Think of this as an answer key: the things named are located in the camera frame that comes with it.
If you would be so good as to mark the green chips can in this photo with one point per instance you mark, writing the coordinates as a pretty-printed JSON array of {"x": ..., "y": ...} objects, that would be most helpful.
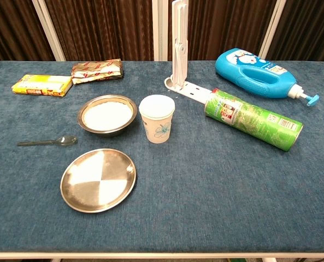
[{"x": 254, "y": 120}]

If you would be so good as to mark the white metal frame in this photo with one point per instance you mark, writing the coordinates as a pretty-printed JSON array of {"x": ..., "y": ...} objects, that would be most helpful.
[{"x": 160, "y": 30}]

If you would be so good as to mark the white rice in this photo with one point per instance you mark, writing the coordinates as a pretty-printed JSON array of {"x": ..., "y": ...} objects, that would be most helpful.
[{"x": 108, "y": 115}]

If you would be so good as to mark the blue table cloth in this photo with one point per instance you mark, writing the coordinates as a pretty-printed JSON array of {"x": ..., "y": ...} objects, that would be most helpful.
[{"x": 205, "y": 191}]

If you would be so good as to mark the white folding plastic rack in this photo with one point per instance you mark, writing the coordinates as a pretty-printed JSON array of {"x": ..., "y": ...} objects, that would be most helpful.
[{"x": 179, "y": 54}]

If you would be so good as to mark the blue detergent pump bottle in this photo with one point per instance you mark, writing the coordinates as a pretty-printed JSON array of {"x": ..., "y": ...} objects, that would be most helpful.
[{"x": 260, "y": 76}]

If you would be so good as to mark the metal bowl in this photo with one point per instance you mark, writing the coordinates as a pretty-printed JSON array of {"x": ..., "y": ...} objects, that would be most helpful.
[{"x": 108, "y": 131}]

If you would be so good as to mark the round metal plate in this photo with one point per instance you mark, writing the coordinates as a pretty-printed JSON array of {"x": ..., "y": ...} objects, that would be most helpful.
[{"x": 98, "y": 180}]

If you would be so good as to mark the brown curtain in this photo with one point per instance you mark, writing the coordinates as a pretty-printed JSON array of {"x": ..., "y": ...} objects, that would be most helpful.
[{"x": 104, "y": 27}]

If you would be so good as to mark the yellow snack package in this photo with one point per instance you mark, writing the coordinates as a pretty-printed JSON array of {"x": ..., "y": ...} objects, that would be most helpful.
[{"x": 41, "y": 85}]

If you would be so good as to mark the gold red foil package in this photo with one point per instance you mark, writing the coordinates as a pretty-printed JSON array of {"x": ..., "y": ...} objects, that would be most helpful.
[{"x": 96, "y": 71}]

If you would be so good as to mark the white floral paper cup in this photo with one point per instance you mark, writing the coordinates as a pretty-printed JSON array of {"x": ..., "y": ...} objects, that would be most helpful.
[{"x": 156, "y": 122}]

